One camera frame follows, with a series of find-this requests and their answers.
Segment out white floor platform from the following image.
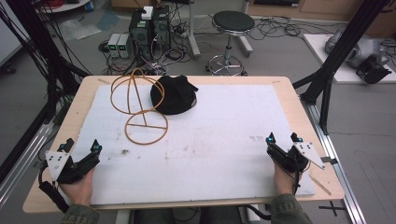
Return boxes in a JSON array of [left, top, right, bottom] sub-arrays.
[[303, 33, 396, 85]]

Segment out person's legs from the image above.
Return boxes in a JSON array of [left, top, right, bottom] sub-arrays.
[[133, 205, 242, 224]]

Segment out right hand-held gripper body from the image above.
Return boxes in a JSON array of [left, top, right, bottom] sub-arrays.
[[266, 141, 327, 174]]

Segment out tangle of floor cables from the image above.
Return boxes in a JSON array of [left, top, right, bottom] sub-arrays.
[[247, 14, 345, 42]]

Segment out aluminium rail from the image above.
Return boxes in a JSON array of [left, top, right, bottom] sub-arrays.
[[299, 95, 368, 224], [0, 119, 62, 208]]

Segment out grey desk leg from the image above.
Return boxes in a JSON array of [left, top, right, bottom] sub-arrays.
[[186, 0, 202, 61]]

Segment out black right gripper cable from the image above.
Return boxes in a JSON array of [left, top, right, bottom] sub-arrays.
[[291, 157, 312, 197]]

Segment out black hat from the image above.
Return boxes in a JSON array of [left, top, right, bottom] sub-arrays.
[[149, 75, 200, 116]]

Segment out grey machine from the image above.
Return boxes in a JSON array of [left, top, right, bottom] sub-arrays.
[[324, 27, 390, 70]]

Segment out black cable under table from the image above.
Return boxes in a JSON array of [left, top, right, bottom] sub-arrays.
[[245, 203, 273, 221]]

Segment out person's left hand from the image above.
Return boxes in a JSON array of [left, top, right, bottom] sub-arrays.
[[59, 167, 96, 207]]

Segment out black device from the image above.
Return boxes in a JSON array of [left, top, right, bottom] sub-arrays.
[[355, 55, 393, 85]]

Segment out orange wire hat stand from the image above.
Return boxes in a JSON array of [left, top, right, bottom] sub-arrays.
[[109, 67, 169, 147]]

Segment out grey tape piece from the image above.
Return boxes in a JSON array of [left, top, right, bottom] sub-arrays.
[[319, 156, 339, 166]]

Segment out white box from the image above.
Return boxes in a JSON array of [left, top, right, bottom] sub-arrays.
[[141, 6, 154, 21]]

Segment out white table mat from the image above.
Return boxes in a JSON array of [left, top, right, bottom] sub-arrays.
[[68, 84, 316, 206]]

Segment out grey power supply unit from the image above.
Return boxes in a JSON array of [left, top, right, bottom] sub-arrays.
[[106, 33, 121, 59], [118, 33, 134, 59]]

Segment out clear plastic sheet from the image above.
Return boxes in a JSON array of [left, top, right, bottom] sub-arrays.
[[58, 18, 103, 42]]

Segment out black computer tower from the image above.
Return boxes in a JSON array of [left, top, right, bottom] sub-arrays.
[[128, 8, 154, 61], [151, 5, 172, 53]]

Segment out black metal frame stand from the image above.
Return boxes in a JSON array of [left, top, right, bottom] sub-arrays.
[[291, 0, 391, 135], [0, 0, 92, 185]]

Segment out thin wooden strip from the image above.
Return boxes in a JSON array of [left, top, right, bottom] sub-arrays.
[[307, 174, 332, 197]]

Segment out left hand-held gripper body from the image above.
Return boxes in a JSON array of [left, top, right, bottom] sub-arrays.
[[45, 150, 101, 185]]

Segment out black round stool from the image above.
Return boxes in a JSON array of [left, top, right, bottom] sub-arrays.
[[205, 10, 257, 77]]

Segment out person's right hand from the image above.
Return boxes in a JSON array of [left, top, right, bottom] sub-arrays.
[[273, 161, 302, 198]]

